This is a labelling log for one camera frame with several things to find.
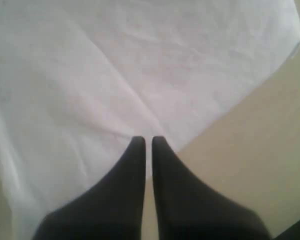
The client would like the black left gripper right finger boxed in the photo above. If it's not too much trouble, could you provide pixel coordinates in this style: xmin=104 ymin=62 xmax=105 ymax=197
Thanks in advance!
xmin=152 ymin=136 xmax=271 ymax=240

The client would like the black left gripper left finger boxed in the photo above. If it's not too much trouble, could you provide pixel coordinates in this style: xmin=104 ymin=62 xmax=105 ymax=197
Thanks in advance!
xmin=33 ymin=136 xmax=146 ymax=240

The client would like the white t-shirt with red logo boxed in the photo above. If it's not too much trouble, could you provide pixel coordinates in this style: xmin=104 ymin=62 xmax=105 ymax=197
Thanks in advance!
xmin=0 ymin=0 xmax=300 ymax=240

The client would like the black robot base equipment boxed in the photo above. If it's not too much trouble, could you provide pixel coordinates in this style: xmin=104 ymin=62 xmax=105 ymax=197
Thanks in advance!
xmin=274 ymin=220 xmax=300 ymax=240

